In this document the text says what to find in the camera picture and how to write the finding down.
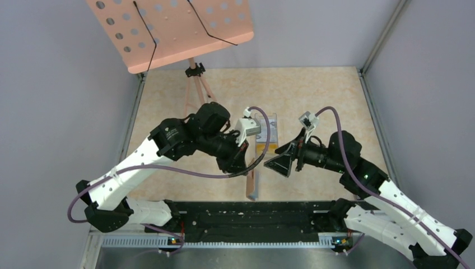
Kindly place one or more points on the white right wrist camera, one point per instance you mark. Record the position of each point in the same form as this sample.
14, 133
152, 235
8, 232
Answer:
310, 122

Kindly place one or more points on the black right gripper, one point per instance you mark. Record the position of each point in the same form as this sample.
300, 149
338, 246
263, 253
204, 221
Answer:
282, 164

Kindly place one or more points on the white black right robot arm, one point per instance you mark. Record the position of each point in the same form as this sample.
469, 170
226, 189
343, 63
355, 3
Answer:
405, 227

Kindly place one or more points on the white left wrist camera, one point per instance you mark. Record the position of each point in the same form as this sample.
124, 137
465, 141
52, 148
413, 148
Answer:
246, 126

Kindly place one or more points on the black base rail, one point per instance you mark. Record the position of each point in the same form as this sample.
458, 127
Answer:
254, 222

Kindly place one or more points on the silver credit cards stack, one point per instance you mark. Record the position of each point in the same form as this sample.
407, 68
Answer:
268, 131

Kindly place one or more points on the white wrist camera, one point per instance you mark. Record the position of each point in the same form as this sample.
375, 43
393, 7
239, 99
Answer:
310, 122
246, 126

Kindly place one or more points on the yellow credit card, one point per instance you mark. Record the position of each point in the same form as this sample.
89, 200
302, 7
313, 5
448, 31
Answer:
271, 148

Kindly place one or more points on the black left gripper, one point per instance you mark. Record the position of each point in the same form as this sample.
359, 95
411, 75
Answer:
234, 162

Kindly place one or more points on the clear plastic card box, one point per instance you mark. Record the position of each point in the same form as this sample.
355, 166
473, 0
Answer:
260, 146

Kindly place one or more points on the pink music stand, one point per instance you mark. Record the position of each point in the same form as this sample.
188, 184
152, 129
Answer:
152, 34

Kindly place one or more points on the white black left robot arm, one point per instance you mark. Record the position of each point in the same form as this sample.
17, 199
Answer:
108, 207

